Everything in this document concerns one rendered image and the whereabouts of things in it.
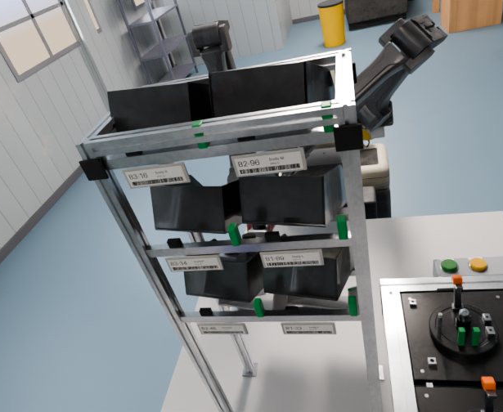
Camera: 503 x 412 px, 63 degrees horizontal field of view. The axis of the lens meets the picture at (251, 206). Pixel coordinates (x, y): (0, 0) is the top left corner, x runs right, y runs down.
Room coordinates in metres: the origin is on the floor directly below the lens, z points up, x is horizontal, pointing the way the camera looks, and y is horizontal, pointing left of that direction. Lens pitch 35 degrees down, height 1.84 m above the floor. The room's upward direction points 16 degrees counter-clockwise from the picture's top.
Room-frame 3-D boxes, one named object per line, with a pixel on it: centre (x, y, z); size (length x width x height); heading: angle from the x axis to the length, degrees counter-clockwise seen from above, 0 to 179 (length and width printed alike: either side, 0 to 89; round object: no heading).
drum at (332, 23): (6.10, -1.85, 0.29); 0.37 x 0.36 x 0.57; 162
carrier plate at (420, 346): (0.54, -0.38, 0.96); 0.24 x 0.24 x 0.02; 71
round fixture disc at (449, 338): (0.54, -0.38, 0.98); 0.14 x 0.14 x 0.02
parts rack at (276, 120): (0.54, 0.00, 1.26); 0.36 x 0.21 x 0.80; 71
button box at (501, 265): (0.71, -0.53, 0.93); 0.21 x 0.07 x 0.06; 71
